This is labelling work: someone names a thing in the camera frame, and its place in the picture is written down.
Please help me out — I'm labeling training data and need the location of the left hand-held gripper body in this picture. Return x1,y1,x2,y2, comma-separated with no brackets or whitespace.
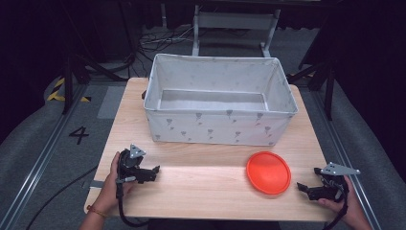
116,144,147,194

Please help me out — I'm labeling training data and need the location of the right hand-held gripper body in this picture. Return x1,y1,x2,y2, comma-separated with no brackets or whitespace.
318,161,362,203

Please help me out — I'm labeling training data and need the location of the orange round plate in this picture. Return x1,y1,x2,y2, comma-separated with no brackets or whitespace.
245,150,292,196

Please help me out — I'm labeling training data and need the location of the white fabric storage box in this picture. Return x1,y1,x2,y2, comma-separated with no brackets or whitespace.
143,53,300,148

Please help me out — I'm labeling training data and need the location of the person's right hand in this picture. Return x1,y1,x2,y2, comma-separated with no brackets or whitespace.
317,175,366,222

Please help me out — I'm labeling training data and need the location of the person's left hand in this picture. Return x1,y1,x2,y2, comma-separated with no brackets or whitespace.
93,151,136,213

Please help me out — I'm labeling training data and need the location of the grey tape strip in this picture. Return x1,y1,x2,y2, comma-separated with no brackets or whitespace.
88,179,106,190

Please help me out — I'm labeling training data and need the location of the black tripod stand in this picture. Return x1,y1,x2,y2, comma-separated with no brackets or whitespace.
60,0,129,116
286,60,337,122

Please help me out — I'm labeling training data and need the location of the grey metal stand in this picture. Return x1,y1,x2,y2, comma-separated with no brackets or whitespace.
191,4,282,58

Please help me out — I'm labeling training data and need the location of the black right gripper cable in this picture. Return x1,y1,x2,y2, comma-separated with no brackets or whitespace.
321,186,350,230

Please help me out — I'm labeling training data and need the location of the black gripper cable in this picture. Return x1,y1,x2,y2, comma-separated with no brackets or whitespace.
115,178,151,229
321,186,350,230

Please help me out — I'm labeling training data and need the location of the aluminium floor rail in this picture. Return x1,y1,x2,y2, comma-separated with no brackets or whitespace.
0,83,89,230
309,85,384,230

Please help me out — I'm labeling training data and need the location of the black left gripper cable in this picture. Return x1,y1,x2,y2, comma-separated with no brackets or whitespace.
115,178,151,229

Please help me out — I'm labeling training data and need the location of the thin orange bracelet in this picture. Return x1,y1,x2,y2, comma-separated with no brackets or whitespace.
86,204,108,219

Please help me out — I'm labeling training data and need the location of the black floor cable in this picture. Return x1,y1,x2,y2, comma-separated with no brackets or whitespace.
24,165,99,230

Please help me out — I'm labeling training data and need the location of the bundle of floor cables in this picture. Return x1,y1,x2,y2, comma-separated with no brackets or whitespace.
136,24,196,56

